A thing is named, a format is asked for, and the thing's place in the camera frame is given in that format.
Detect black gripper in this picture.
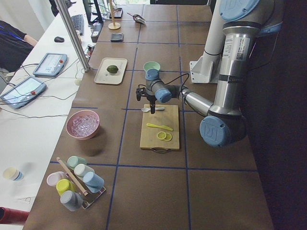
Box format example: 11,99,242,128
146,94,156,114

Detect white spoon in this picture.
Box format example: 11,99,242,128
141,107,165,113

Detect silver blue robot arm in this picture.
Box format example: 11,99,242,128
136,0,285,147

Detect green bowl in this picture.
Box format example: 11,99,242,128
143,61,161,72

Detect pink bowl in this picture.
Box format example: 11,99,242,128
66,110,100,140

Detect bamboo cutting board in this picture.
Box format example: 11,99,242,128
140,104,180,150

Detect yellow plastic knife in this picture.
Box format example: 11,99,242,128
146,123,173,131

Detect upper lemon slice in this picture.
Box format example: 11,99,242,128
157,131,167,140

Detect lemon slice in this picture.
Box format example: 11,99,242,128
164,133,172,141
157,131,167,140

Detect lower lemon slice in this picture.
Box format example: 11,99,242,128
164,133,172,141

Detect green avocado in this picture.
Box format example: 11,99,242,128
106,65,119,74

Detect white rectangular tray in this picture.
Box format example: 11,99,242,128
94,57,128,85

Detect folded grey cloth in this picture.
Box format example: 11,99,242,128
110,33,124,42

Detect clear ice cubes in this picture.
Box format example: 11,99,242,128
71,115,99,137

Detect metal scoop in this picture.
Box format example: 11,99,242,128
127,12,146,24

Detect wooden stand with pole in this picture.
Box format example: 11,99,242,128
108,0,121,30

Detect black framed tray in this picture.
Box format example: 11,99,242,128
113,8,123,19

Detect mint green cup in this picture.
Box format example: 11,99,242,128
67,156,87,170

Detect white cup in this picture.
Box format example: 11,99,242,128
74,163,95,181

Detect light blue cup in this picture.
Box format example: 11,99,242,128
83,172,105,193

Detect far teach pendant tablet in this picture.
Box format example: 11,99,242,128
33,53,68,79

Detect teach pendant tablet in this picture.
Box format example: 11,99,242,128
33,53,68,79
0,76,47,109

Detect black keyboard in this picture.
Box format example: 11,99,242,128
71,14,84,36

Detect black computer mouse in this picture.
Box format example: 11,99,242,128
54,36,65,43

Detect yellow cup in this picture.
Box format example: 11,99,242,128
56,179,76,196

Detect pink cup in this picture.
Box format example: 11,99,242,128
46,171,66,187

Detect grey cup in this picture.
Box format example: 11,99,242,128
60,190,83,211

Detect near teach pendant tablet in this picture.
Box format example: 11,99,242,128
0,76,47,109

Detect person in black shirt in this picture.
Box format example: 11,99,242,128
0,21,38,72

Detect paper cup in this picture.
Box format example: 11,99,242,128
2,167,24,181

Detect wooden rack handle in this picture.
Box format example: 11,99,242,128
56,157,89,196

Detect white wire cup rack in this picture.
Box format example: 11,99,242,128
64,169,106,209

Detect aluminium frame post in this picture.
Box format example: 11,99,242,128
55,0,90,72

